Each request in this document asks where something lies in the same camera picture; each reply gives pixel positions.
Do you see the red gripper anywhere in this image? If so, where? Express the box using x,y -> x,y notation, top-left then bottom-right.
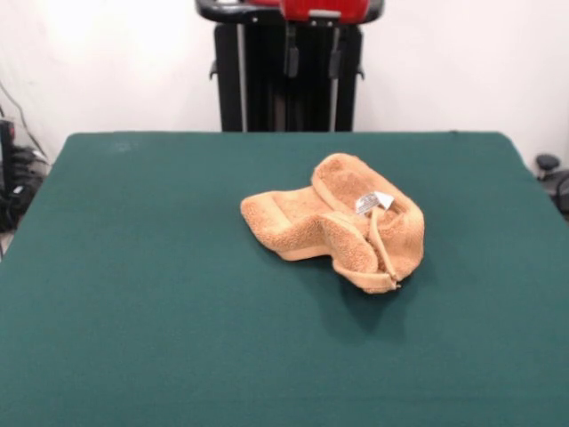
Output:
279,0 -> 368,80

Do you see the orange terry towel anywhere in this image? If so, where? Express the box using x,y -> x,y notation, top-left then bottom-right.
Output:
239,153 -> 426,295

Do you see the dark green table cloth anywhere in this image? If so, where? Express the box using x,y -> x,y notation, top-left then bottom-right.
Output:
0,131 -> 569,427

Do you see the black box device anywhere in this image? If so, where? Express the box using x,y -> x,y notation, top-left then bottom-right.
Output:
0,118 -> 17,197

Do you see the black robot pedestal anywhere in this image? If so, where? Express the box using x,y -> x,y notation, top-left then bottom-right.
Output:
194,0 -> 384,133

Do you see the grey cable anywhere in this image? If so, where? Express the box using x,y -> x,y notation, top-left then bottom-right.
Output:
0,82 -> 50,161

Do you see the black cable bundle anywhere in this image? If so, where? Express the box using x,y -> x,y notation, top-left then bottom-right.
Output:
0,146 -> 51,232

